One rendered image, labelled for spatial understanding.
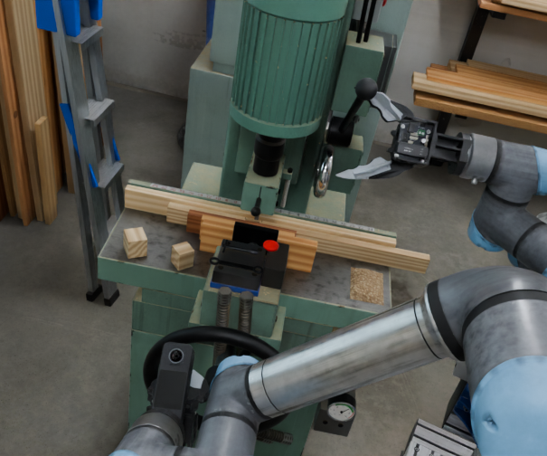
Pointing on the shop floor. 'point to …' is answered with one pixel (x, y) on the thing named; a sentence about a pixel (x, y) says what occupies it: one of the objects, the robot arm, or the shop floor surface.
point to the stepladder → (87, 126)
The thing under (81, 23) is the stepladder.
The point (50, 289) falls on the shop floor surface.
